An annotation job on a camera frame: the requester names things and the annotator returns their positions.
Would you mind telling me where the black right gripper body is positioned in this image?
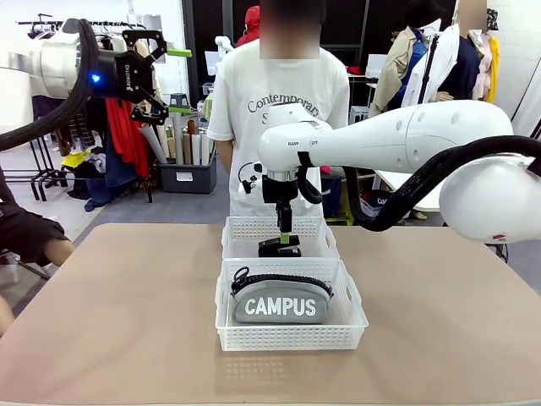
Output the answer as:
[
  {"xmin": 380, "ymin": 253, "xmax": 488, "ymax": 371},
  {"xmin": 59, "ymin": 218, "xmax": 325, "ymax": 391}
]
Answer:
[{"xmin": 261, "ymin": 171, "xmax": 302, "ymax": 212}]

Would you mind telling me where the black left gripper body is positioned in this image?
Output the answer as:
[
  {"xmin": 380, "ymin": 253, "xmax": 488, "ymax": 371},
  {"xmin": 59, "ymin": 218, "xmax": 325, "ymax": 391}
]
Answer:
[{"xmin": 88, "ymin": 48, "xmax": 157, "ymax": 105}]

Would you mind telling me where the black stapler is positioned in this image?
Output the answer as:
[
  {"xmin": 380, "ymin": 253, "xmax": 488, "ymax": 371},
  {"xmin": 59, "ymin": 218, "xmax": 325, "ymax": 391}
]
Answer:
[{"xmin": 257, "ymin": 237, "xmax": 303, "ymax": 258}]

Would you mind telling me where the grey CAMPUS zipper pouch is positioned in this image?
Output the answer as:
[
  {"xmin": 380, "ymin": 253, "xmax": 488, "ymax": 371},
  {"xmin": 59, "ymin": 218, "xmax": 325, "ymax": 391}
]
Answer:
[{"xmin": 230, "ymin": 266, "xmax": 334, "ymax": 326}]

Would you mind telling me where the person's right forearm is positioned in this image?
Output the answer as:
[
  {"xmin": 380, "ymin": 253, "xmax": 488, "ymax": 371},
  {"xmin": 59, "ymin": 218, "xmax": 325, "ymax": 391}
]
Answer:
[{"xmin": 214, "ymin": 139, "xmax": 234, "ymax": 175}]

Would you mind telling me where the grey step stool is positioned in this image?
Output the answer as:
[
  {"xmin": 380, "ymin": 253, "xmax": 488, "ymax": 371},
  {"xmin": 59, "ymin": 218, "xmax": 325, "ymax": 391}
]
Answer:
[{"xmin": 168, "ymin": 92, "xmax": 192, "ymax": 113}]

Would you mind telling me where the brown paper roll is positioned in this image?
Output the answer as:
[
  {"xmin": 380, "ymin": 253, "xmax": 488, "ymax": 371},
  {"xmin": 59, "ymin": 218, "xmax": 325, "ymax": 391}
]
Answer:
[{"xmin": 187, "ymin": 119, "xmax": 198, "ymax": 166}]

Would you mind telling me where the white perforated plastic basket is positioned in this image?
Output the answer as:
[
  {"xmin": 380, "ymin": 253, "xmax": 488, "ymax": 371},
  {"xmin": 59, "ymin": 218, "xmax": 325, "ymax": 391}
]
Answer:
[
  {"xmin": 221, "ymin": 216, "xmax": 342, "ymax": 261},
  {"xmin": 214, "ymin": 258, "xmax": 369, "ymax": 352}
]

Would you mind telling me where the red garment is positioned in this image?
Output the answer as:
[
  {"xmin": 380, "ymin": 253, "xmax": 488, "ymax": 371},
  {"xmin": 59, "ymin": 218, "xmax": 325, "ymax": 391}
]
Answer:
[{"xmin": 105, "ymin": 96, "xmax": 152, "ymax": 181}]

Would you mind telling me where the person in white T-shirt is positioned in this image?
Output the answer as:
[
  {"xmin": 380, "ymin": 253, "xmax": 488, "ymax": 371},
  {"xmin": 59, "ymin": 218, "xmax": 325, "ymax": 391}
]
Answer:
[{"xmin": 206, "ymin": 0, "xmax": 352, "ymax": 221}]

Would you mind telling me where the dark grey storage crate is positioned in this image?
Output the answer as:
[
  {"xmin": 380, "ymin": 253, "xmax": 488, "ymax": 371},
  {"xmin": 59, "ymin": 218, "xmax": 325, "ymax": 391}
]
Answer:
[{"xmin": 158, "ymin": 158, "xmax": 219, "ymax": 195}]

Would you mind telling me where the navy plaid garment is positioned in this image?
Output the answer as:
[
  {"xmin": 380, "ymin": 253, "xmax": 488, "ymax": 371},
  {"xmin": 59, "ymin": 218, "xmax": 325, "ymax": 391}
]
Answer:
[{"xmin": 31, "ymin": 95, "xmax": 107, "ymax": 150}]

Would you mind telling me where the red hooded jacket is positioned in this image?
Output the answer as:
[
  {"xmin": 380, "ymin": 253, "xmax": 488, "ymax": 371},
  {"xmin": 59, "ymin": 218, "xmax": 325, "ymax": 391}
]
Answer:
[{"xmin": 235, "ymin": 5, "xmax": 261, "ymax": 47}]

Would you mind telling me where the black clothes rack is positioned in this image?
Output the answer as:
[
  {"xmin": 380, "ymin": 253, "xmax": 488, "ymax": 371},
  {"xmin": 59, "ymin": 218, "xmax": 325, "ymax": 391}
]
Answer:
[{"xmin": 16, "ymin": 12, "xmax": 154, "ymax": 204}]

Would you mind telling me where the small white crate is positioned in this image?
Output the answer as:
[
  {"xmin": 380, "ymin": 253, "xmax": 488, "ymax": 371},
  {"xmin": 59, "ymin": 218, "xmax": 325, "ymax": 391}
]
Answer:
[{"xmin": 349, "ymin": 105, "xmax": 374, "ymax": 126}]

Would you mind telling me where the blue denim garment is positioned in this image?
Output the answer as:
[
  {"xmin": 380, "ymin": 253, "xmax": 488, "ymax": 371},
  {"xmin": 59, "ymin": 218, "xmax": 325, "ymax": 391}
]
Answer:
[{"xmin": 83, "ymin": 167, "xmax": 141, "ymax": 213}]

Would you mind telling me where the white table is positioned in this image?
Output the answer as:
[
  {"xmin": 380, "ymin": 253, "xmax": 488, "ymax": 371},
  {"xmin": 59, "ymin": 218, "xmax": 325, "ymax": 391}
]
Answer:
[{"xmin": 374, "ymin": 168, "xmax": 450, "ymax": 213}]

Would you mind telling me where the mannequin in beige trench coat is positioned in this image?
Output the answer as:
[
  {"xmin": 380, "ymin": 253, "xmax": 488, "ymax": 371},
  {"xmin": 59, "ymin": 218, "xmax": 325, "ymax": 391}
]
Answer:
[{"xmin": 368, "ymin": 0, "xmax": 428, "ymax": 119}]

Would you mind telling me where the seated person in black shorts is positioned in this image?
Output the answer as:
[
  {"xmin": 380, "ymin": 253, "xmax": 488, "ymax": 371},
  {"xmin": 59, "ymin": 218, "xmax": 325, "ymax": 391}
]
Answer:
[{"xmin": 0, "ymin": 167, "xmax": 76, "ymax": 339}]

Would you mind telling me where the black tripod stand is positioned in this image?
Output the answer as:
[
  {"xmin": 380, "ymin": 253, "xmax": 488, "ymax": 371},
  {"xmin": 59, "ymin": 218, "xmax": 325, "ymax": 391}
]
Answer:
[{"xmin": 422, "ymin": 32, "xmax": 441, "ymax": 103}]

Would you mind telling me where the white coat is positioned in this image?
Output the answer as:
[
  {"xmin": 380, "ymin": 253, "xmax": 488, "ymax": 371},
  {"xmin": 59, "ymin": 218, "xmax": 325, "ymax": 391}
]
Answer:
[{"xmin": 401, "ymin": 23, "xmax": 462, "ymax": 109}]

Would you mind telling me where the figure in navy top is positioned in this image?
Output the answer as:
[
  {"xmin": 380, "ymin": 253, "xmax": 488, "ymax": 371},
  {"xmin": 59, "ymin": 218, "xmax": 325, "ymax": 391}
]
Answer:
[{"xmin": 439, "ymin": 0, "xmax": 489, "ymax": 102}]

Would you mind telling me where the yellow hanging garment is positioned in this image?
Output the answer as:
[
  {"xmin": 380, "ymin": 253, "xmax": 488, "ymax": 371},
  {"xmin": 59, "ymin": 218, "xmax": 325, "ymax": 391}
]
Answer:
[{"xmin": 484, "ymin": 36, "xmax": 502, "ymax": 105}]

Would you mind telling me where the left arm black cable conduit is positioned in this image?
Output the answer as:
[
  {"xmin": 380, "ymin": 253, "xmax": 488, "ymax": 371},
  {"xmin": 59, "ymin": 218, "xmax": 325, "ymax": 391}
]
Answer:
[{"xmin": 0, "ymin": 17, "xmax": 102, "ymax": 153}]

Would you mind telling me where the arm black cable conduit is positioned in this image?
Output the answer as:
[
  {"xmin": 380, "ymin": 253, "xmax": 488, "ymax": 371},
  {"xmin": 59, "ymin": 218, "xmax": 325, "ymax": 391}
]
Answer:
[
  {"xmin": 295, "ymin": 134, "xmax": 541, "ymax": 233},
  {"xmin": 0, "ymin": 17, "xmax": 102, "ymax": 153}
]

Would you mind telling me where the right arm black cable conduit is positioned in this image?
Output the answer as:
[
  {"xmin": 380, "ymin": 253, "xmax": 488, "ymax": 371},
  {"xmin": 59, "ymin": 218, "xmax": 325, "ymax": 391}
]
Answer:
[{"xmin": 295, "ymin": 134, "xmax": 541, "ymax": 233}]

